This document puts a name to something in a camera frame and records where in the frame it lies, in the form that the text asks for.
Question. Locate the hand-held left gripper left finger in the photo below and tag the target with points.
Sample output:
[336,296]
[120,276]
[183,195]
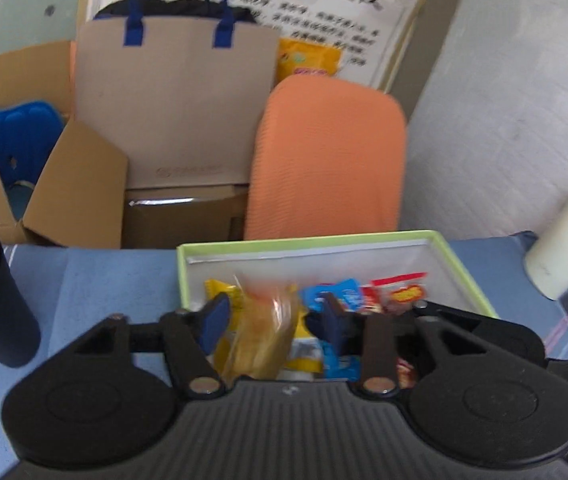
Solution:
[216,320]

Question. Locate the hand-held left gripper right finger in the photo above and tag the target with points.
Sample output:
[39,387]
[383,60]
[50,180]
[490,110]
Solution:
[334,325]

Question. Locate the clear golden brittle bag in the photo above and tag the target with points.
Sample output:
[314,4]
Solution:
[264,330]

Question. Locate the light green cardboard box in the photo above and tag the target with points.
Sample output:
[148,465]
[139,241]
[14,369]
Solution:
[314,260]

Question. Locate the pile of assorted snack packets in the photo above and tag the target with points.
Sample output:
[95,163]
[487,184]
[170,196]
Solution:
[399,290]

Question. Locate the blue striped tablecloth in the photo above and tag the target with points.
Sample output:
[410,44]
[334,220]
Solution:
[104,285]

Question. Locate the orange chair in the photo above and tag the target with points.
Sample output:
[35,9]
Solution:
[329,160]

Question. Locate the open cardboard box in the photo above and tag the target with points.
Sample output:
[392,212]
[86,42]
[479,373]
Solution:
[84,185]

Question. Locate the white thermos jug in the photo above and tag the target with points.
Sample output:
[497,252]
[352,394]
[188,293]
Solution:
[564,250]

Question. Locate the yellow bag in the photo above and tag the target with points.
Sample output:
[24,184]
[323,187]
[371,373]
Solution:
[309,57]

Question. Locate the dark cloth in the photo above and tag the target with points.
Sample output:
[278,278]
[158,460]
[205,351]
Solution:
[174,9]

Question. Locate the wall poster with black lettering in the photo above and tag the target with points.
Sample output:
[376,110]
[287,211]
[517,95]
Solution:
[314,0]

